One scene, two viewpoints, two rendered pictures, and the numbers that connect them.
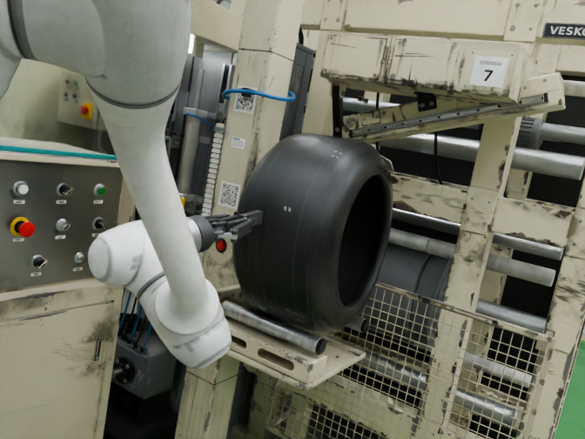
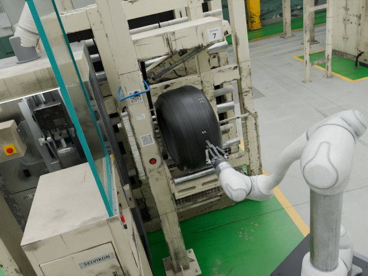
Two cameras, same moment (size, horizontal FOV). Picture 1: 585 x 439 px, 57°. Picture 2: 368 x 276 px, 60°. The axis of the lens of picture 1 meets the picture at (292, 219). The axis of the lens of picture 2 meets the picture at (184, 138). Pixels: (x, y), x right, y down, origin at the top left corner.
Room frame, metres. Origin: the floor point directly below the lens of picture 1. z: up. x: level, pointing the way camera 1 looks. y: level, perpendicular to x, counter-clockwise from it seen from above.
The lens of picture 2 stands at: (0.13, 1.19, 2.09)
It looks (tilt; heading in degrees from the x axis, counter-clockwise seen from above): 27 degrees down; 320
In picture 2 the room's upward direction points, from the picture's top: 12 degrees counter-clockwise
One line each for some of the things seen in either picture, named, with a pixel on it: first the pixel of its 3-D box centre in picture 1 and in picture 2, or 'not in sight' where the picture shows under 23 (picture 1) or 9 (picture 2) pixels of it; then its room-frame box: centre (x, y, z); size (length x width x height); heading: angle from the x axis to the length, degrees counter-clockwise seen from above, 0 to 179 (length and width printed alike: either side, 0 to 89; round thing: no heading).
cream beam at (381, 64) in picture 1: (423, 70); (176, 38); (1.76, -0.32, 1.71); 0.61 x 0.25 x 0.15; 59
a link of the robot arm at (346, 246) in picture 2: not in sight; (332, 246); (0.52, 0.14, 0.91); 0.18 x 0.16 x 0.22; 101
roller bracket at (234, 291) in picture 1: (248, 298); (166, 171); (1.67, 0.09, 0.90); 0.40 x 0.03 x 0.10; 149
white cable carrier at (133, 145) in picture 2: (214, 199); (134, 145); (1.71, 0.26, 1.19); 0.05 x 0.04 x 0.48; 149
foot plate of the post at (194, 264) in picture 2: not in sight; (180, 264); (1.69, 0.17, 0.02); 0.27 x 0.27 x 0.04; 59
